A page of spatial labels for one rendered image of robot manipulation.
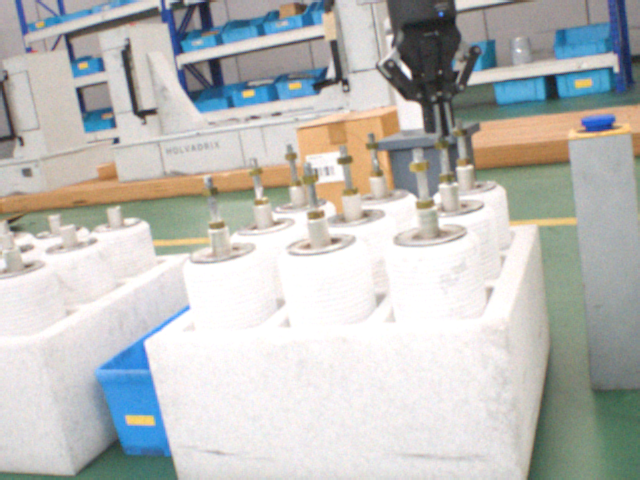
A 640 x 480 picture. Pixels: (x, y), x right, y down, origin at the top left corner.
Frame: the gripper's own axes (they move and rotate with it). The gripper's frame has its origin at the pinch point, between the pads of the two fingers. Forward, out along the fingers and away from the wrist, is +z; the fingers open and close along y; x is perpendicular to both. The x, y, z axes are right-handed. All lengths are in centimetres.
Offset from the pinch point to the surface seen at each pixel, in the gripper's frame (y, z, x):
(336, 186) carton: 31, 22, 106
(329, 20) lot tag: 81, -26, 200
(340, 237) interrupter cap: -14.3, 10.1, -0.3
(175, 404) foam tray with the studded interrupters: -34.5, 25.0, 5.8
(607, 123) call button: 17.1, 3.3, -8.4
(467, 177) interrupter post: 7.6, 8.7, 7.5
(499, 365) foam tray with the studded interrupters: -8.6, 21.2, -18.9
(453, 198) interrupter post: -0.2, 8.9, -1.1
